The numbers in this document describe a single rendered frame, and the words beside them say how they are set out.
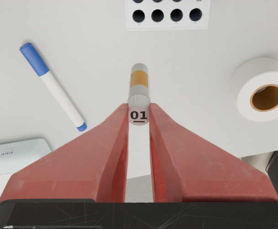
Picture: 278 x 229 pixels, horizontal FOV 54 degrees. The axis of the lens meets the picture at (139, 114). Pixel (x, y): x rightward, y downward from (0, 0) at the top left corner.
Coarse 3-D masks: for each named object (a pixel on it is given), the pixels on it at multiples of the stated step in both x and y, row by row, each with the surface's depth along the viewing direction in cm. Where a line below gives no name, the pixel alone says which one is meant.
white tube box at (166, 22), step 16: (128, 0) 27; (144, 0) 27; (160, 0) 27; (176, 0) 27; (192, 0) 27; (208, 0) 27; (128, 16) 28; (144, 16) 29; (160, 16) 29; (176, 16) 29; (192, 16) 29; (208, 16) 28
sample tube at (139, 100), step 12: (132, 72) 15; (144, 72) 15; (132, 84) 14; (144, 84) 14; (132, 96) 13; (144, 96) 13; (132, 108) 12; (144, 108) 12; (132, 120) 13; (144, 120) 13
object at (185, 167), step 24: (168, 120) 10; (168, 144) 7; (192, 144) 7; (168, 168) 7; (192, 168) 6; (216, 168) 6; (240, 168) 6; (168, 192) 7; (192, 192) 5; (216, 192) 5; (240, 192) 5; (264, 192) 5
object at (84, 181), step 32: (96, 128) 9; (128, 128) 12; (64, 160) 6; (96, 160) 6; (32, 192) 5; (64, 192) 5; (96, 192) 5; (0, 224) 5; (32, 224) 5; (64, 224) 5; (96, 224) 5; (128, 224) 5; (160, 224) 5; (192, 224) 5; (224, 224) 5; (256, 224) 5
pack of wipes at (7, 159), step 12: (0, 144) 43; (12, 144) 42; (24, 144) 41; (36, 144) 40; (0, 156) 40; (12, 156) 40; (24, 156) 39; (36, 156) 39; (0, 168) 40; (12, 168) 40; (0, 180) 42; (0, 192) 43
